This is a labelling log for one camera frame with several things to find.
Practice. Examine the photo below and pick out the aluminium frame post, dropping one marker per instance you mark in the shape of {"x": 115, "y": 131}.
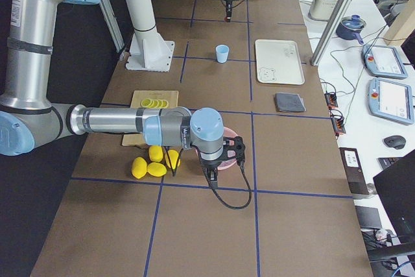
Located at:
{"x": 337, "y": 14}

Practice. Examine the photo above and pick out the black computer mouse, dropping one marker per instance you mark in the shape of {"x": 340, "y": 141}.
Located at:
{"x": 395, "y": 142}

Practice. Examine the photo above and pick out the teach pendant far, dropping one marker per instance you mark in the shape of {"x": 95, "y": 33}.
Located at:
{"x": 383, "y": 61}

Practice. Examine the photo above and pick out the teach pendant near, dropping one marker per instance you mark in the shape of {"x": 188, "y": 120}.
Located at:
{"x": 391, "y": 100}

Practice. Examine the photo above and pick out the black laptop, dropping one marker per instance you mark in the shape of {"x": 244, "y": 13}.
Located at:
{"x": 395, "y": 188}

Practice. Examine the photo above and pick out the teach pendant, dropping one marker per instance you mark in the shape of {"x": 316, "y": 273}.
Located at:
{"x": 383, "y": 61}
{"x": 391, "y": 100}

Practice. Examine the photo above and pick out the light blue cup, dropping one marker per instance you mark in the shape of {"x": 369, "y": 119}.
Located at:
{"x": 222, "y": 52}

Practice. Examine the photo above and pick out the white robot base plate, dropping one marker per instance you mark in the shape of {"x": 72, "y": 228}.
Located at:
{"x": 146, "y": 57}

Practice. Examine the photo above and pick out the grey folded cloth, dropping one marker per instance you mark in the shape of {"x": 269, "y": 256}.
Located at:
{"x": 289, "y": 102}

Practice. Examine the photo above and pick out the pink bowl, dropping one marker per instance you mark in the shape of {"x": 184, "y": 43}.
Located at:
{"x": 209, "y": 140}

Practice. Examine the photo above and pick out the wooden cutting board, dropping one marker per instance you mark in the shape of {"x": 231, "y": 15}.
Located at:
{"x": 137, "y": 140}

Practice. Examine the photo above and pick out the cream toaster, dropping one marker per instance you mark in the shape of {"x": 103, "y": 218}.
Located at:
{"x": 321, "y": 10}

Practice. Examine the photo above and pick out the white bear tray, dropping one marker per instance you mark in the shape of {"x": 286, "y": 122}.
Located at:
{"x": 278, "y": 62}

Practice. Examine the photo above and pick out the lemon slice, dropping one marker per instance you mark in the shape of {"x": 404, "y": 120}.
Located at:
{"x": 154, "y": 103}

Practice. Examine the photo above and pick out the whole yellow lemon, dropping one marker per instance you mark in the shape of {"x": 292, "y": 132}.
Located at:
{"x": 172, "y": 159}
{"x": 139, "y": 167}
{"x": 155, "y": 153}
{"x": 156, "y": 169}

